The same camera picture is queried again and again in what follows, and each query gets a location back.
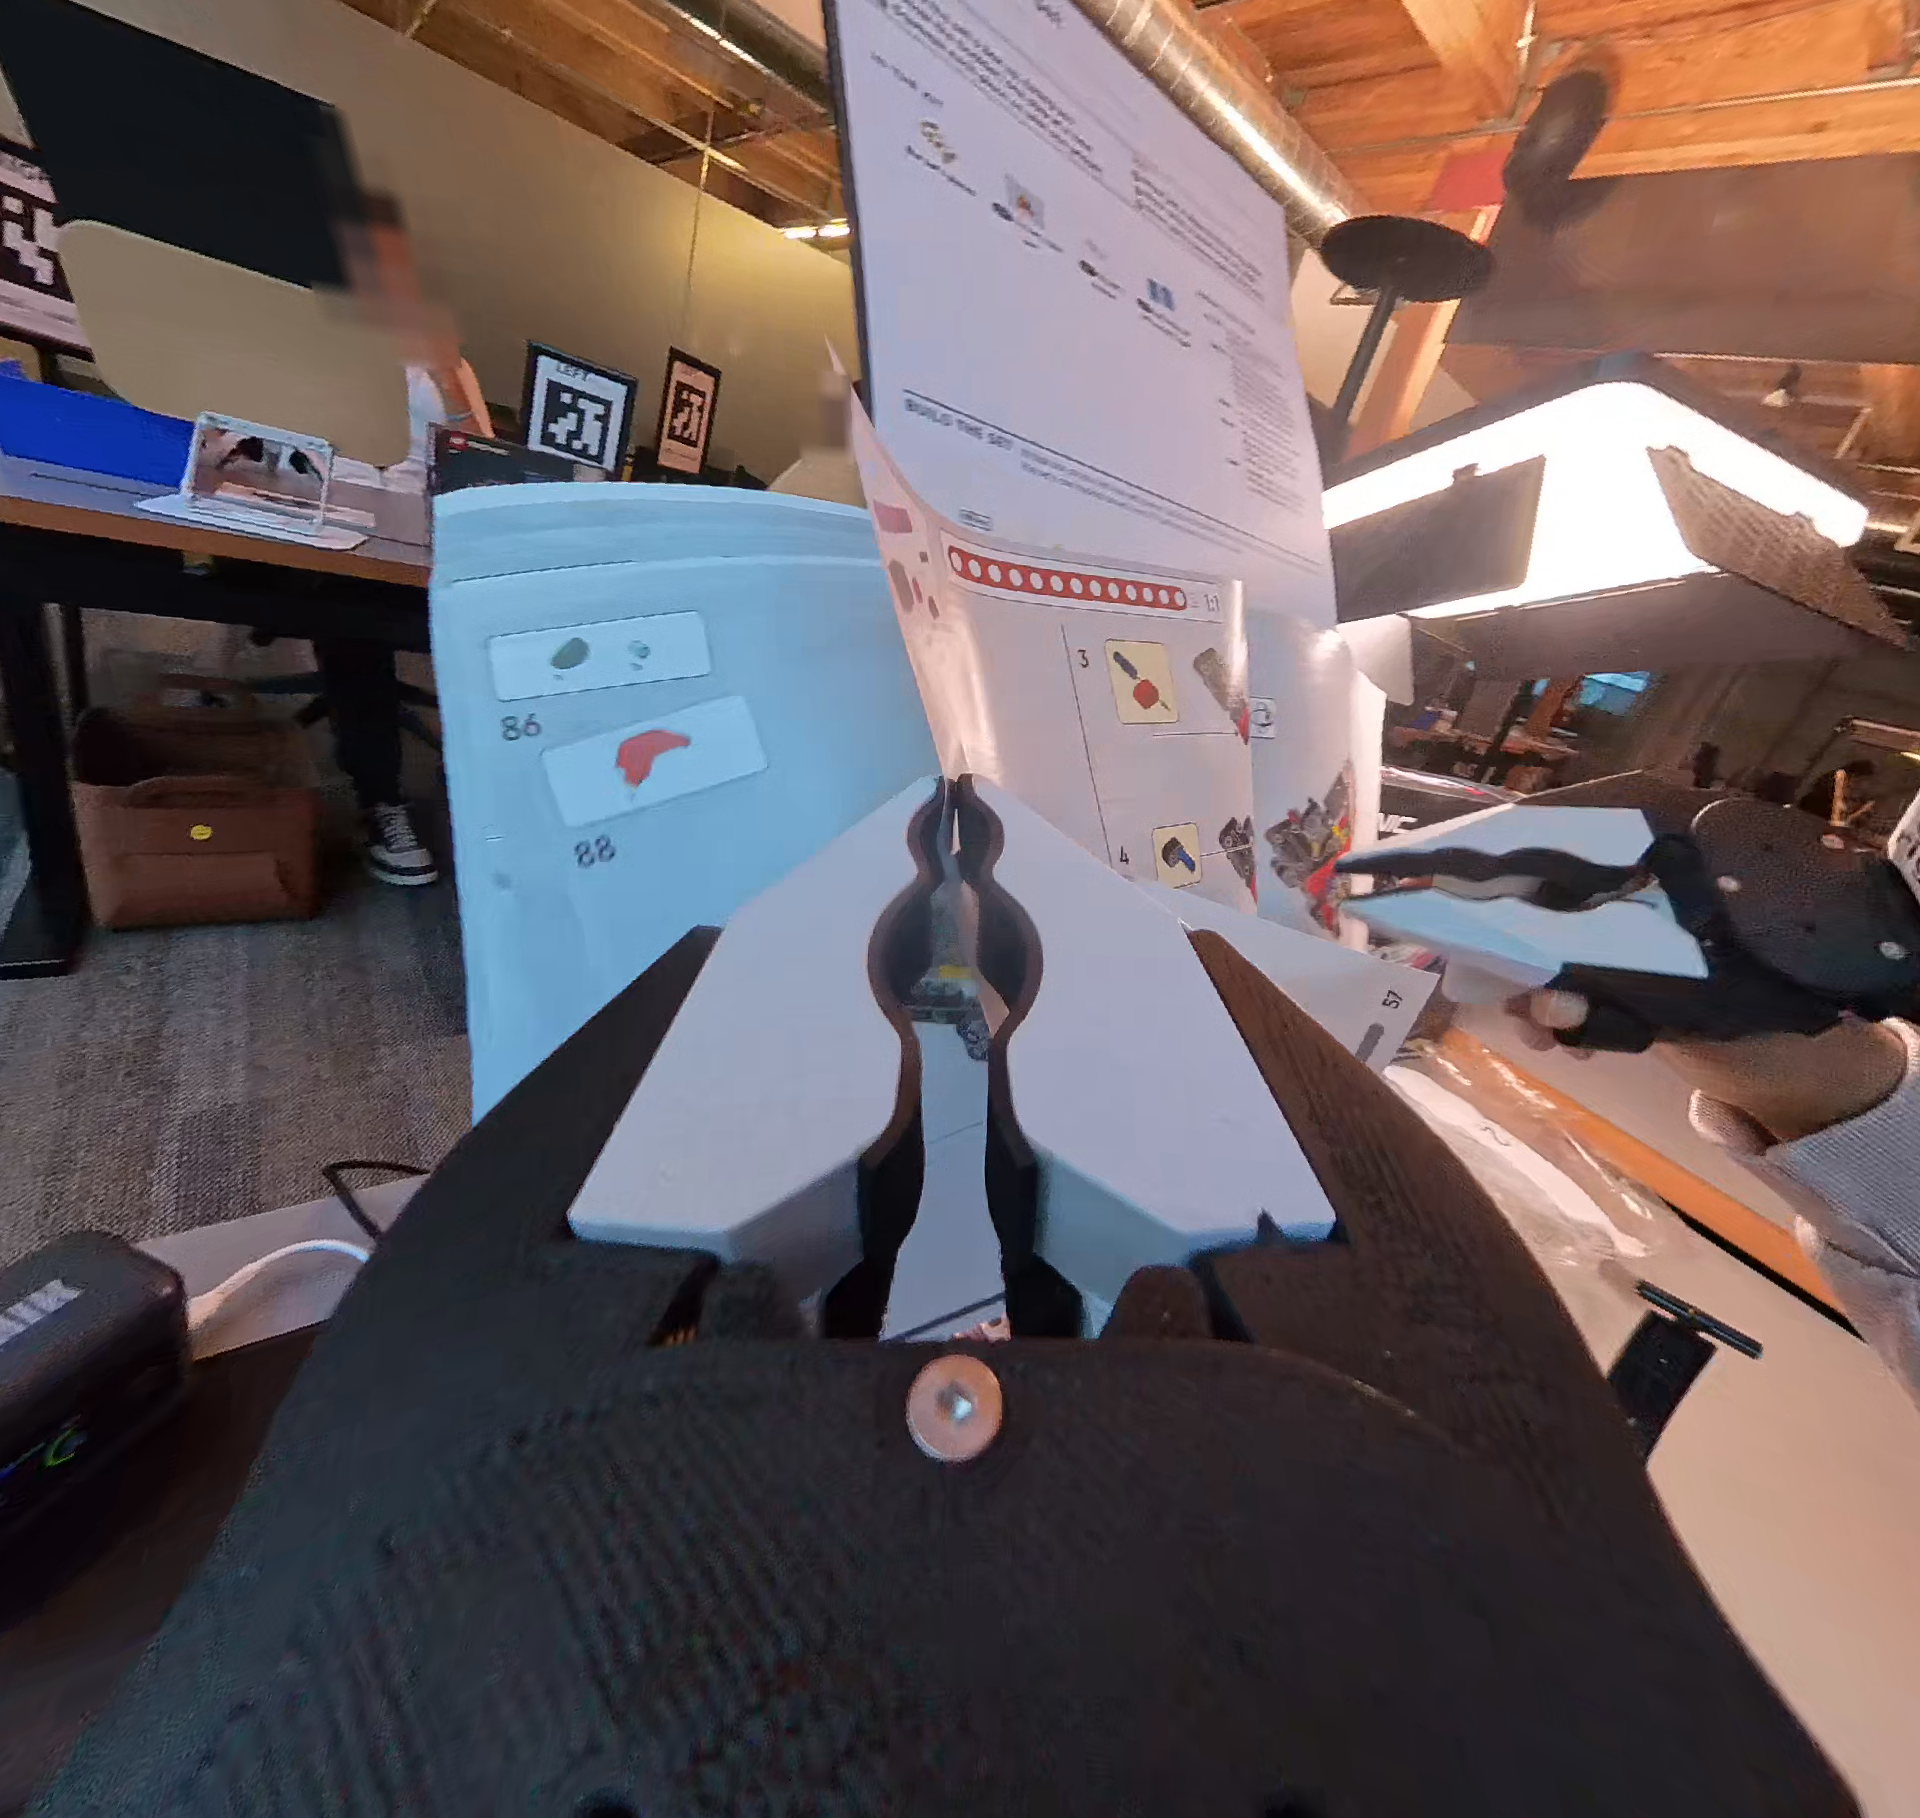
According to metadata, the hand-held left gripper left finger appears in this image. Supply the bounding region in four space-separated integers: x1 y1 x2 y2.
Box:
570 776 957 1298

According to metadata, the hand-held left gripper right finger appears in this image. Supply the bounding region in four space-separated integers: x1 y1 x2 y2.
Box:
959 776 1340 1333

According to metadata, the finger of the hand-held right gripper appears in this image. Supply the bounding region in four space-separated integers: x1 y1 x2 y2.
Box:
1331 798 1663 900
1331 887 1716 995

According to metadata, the lego instruction booklet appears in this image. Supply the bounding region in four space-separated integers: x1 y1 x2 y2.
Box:
428 339 1444 1340

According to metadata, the black lego connector piece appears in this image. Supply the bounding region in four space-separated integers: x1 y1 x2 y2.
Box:
1636 1277 1767 1362

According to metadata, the person's right hand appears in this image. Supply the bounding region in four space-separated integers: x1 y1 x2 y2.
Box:
1518 984 1915 1153

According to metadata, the white labelled clear plastic bag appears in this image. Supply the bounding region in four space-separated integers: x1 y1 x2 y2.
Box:
1387 1053 1697 1266

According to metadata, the black disc stand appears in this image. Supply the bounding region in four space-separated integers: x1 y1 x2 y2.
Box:
1319 214 1495 426

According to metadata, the brown cardboard box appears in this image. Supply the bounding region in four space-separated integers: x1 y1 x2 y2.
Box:
71 693 324 934

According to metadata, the small marker sign board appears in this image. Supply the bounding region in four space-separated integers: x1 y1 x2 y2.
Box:
658 347 722 477
522 339 639 477

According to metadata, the black power bank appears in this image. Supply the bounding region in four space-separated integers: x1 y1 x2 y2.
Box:
0 1233 188 1565

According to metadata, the white printed task sheet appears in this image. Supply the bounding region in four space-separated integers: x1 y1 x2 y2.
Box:
810 0 1340 634

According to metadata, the clear acrylic stand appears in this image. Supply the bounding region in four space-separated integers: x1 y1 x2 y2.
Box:
138 413 372 550

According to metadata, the brown edged desk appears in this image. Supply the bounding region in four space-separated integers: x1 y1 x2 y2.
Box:
0 444 437 980

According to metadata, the black cable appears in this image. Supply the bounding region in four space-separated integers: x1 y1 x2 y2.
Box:
322 1158 437 1243

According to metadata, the white charging cable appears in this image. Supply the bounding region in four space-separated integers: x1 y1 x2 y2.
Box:
187 1238 375 1362

